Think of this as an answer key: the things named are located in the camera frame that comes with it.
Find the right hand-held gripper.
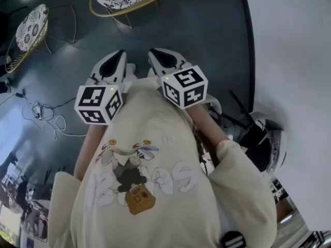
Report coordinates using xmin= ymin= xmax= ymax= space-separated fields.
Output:
xmin=147 ymin=49 xmax=208 ymax=110

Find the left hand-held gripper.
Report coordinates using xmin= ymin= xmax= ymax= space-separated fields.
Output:
xmin=74 ymin=50 xmax=131 ymax=126

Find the person's left forearm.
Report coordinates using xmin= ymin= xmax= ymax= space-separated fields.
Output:
xmin=73 ymin=124 xmax=109 ymax=182

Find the person's right forearm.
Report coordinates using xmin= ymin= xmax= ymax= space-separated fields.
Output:
xmin=186 ymin=104 xmax=231 ymax=152

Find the person's cream printed shirt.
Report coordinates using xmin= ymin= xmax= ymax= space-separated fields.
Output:
xmin=48 ymin=77 xmax=279 ymax=248

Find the white power adapter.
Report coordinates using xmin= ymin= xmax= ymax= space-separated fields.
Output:
xmin=32 ymin=103 xmax=44 ymax=120

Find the cluttered white workbench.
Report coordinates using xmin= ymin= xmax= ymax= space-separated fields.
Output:
xmin=0 ymin=151 xmax=51 ymax=245

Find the black striped round badge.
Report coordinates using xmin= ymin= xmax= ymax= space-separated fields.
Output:
xmin=221 ymin=230 xmax=247 ymax=248

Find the white floor cable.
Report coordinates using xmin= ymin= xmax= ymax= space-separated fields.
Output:
xmin=22 ymin=101 xmax=88 ymax=141

